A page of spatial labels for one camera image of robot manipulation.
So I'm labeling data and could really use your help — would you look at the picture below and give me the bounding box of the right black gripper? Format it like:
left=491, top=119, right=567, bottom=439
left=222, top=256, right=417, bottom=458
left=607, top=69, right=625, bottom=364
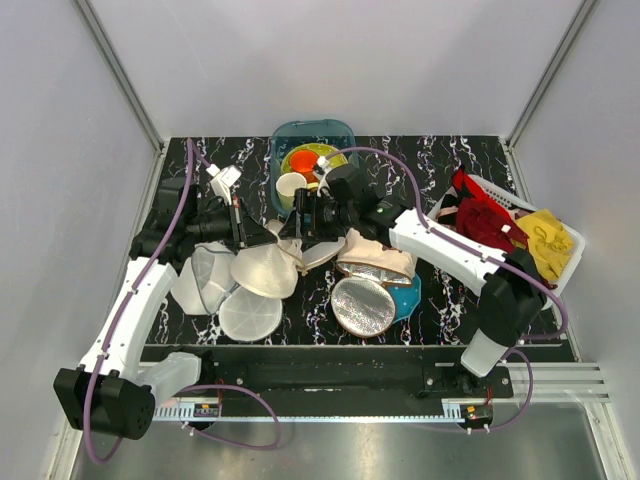
left=278, top=187, right=357, bottom=243

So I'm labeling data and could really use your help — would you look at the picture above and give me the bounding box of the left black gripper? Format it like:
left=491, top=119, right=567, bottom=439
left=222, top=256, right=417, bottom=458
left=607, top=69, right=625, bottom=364
left=186, top=196, right=278, bottom=250

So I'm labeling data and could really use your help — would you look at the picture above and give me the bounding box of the beige mesh bra laundry bag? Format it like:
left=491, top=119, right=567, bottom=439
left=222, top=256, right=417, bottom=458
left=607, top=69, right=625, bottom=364
left=229, top=219, right=349, bottom=300

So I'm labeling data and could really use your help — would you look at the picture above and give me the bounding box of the red bra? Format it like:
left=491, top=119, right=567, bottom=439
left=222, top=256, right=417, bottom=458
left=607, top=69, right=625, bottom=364
left=455, top=198, right=529, bottom=253

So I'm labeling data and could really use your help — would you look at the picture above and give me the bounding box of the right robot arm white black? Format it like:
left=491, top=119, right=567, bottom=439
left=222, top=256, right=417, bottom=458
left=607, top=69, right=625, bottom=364
left=279, top=165, right=546, bottom=397

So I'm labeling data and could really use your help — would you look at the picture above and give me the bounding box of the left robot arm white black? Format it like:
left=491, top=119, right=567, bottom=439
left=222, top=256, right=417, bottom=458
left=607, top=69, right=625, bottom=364
left=53, top=177, right=276, bottom=440

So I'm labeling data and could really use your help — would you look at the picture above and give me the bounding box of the white open mesh laundry bag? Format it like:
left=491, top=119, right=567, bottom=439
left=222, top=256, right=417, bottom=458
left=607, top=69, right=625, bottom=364
left=170, top=242, right=283, bottom=343

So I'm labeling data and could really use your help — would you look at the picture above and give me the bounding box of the cream capybara insulated lunch bag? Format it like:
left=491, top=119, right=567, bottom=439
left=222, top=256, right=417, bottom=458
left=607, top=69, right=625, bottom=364
left=331, top=229, right=417, bottom=338

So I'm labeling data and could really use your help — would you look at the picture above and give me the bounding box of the pink bra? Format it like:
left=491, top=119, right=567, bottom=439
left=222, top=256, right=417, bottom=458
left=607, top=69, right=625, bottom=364
left=436, top=204, right=458, bottom=229

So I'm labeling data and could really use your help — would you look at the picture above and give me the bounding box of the orange cup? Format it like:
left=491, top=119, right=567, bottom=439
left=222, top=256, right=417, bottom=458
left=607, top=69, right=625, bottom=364
left=289, top=149, right=319, bottom=178

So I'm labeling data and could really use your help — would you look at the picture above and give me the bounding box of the green dotted plate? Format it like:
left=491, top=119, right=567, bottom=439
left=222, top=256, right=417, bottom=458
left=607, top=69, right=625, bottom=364
left=280, top=142, right=349, bottom=174

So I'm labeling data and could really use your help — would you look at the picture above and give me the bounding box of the teal transparent plastic bin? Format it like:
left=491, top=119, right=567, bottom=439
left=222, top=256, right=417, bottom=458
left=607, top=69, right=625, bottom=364
left=269, top=119, right=356, bottom=217

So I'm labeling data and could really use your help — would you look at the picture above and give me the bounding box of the blue dotted plate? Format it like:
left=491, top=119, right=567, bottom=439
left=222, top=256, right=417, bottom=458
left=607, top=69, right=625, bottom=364
left=386, top=274, right=421, bottom=323

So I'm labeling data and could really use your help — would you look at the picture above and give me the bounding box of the red garment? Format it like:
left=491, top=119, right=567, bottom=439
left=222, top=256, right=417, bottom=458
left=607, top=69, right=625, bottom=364
left=452, top=165, right=477, bottom=199

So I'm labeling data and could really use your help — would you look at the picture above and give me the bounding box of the yellow garment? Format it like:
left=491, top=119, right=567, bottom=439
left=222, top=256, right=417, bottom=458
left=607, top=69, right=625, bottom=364
left=516, top=209, right=574, bottom=284

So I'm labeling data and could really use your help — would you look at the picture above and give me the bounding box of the cream yellow-handled mug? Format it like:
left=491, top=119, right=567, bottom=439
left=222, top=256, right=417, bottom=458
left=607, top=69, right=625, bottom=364
left=276, top=172, right=319, bottom=211

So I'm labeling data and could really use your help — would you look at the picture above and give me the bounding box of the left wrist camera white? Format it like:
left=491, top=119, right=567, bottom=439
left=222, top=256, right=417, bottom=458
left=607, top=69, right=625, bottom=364
left=206, top=164, right=241, bottom=205

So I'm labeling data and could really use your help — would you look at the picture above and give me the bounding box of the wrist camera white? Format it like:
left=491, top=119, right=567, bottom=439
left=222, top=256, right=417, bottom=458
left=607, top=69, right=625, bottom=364
left=206, top=164, right=241, bottom=205
left=312, top=156, right=333, bottom=188

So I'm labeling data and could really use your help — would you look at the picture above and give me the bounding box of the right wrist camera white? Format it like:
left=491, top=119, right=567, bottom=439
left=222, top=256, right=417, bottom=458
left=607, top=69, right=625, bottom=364
left=312, top=156, right=333, bottom=188

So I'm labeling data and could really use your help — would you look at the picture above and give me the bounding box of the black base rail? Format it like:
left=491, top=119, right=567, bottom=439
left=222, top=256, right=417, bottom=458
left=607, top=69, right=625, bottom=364
left=142, top=345, right=514, bottom=421

